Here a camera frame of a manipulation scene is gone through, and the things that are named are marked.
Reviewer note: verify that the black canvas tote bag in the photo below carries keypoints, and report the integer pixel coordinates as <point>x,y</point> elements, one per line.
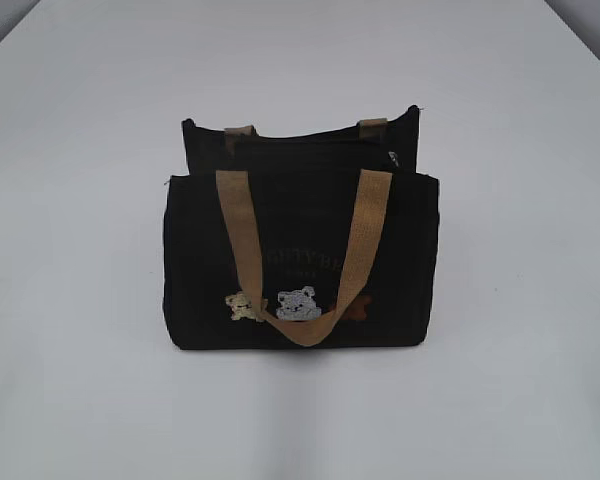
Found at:
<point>303,190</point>

